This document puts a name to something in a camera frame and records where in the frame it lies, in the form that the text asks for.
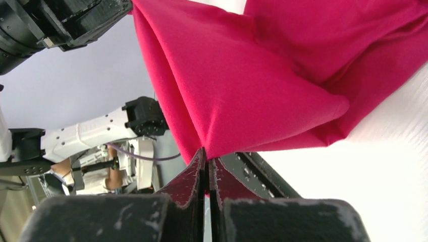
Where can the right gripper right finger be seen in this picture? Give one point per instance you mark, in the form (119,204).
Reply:
(239,214)

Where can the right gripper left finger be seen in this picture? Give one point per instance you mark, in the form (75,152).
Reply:
(174,213)

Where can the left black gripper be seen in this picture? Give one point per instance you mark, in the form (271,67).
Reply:
(28,27)

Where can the magenta t shirt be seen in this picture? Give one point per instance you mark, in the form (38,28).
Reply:
(281,75)

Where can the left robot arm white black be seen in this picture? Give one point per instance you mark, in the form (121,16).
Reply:
(32,151)

